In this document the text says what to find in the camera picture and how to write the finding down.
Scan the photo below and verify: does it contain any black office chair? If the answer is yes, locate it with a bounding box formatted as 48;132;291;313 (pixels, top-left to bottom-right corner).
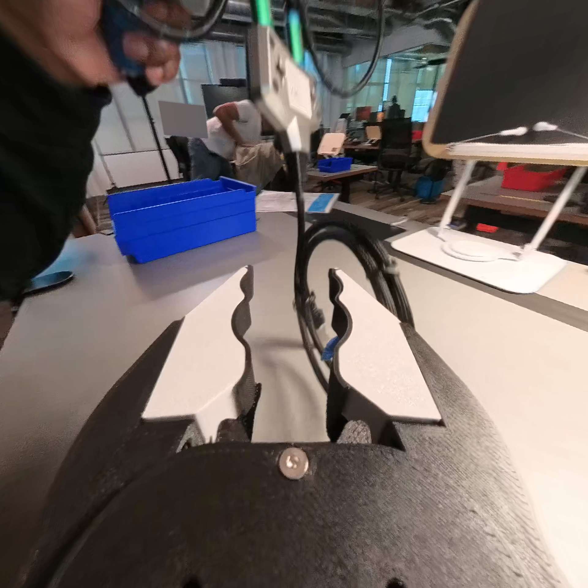
374;117;416;203

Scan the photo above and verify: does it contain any thick black braided cable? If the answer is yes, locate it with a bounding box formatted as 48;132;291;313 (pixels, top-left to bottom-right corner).
288;147;416;391

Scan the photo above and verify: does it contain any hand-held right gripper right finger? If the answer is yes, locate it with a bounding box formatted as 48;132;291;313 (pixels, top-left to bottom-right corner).
326;267;443;439

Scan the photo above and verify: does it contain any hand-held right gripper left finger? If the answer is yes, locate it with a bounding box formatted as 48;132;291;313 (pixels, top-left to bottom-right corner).
141;265;256;438

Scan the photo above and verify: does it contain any white tablet stand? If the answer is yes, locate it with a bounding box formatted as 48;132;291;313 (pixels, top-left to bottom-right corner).
390;122;588;295

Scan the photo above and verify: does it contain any blue oval pad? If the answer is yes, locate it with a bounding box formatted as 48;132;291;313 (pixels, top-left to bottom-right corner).
23;271;75;295

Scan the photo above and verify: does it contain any black monitor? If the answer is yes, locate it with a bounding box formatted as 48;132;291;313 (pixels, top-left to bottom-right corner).
201;84;251;120

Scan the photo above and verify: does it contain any black braided hdmi cable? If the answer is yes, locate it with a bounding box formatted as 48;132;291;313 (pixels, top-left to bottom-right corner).
285;0;386;99
124;0;274;42

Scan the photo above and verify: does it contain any red plastic bin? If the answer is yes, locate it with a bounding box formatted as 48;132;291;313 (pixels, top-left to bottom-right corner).
501;163;570;190

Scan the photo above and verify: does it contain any blue bag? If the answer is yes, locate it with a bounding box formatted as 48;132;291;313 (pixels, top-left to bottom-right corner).
416;177;447;204

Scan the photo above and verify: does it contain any background desk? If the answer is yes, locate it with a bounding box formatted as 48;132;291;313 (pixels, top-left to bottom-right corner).
305;163;379;203

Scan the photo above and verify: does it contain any person's left hand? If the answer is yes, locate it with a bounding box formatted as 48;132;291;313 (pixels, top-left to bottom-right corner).
0;0;182;88

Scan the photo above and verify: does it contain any printed paper sheet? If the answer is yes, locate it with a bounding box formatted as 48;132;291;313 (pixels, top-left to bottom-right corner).
255;190;341;214

